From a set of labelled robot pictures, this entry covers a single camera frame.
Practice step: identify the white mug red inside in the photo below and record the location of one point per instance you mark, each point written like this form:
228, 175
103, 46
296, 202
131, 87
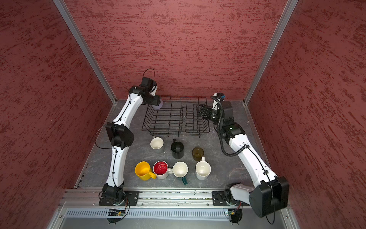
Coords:
162, 170

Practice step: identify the aluminium corner post right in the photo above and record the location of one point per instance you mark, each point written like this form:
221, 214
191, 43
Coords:
281, 25

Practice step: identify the left circuit board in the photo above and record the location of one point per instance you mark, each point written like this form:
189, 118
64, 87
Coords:
114, 215

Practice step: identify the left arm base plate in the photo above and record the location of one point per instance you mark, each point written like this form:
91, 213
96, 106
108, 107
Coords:
130, 198

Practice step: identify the black wire dish rack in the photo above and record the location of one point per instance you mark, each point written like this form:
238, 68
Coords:
178, 116

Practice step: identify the yellow mug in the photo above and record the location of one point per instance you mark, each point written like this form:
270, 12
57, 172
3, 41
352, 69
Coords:
144, 171

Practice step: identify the aluminium corner post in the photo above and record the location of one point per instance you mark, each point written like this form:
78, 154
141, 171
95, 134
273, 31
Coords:
281, 25
66, 15

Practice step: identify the white faceted mug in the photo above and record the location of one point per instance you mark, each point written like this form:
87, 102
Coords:
202, 169

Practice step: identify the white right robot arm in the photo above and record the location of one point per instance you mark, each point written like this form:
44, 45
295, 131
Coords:
269, 192

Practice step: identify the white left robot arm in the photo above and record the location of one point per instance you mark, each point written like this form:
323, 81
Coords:
121, 138

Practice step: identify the olive green glass tumbler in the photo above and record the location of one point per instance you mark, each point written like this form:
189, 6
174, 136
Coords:
197, 153

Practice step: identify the aluminium front rail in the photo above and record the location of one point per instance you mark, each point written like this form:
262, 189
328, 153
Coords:
148, 198

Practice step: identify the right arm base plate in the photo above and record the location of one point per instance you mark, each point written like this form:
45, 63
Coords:
218, 198

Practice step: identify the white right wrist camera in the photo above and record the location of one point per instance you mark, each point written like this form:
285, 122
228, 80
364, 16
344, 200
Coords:
218, 96

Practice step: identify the circuit board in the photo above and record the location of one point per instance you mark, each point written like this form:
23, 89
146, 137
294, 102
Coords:
114, 215
235, 216

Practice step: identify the black mug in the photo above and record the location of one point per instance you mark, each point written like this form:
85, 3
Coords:
177, 149

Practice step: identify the white mug grey outside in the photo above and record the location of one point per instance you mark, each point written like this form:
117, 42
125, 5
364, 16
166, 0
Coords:
157, 145

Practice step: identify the aluminium corner post left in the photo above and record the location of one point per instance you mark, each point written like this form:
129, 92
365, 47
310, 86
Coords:
66, 15

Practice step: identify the white mug green handle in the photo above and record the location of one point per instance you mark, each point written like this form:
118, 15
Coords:
180, 170

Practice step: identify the lilac plastic cup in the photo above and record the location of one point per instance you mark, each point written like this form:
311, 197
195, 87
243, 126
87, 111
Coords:
158, 106

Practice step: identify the right circuit board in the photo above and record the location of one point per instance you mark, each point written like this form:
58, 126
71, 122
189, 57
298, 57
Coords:
235, 216

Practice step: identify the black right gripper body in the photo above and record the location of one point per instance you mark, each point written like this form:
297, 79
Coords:
209, 114

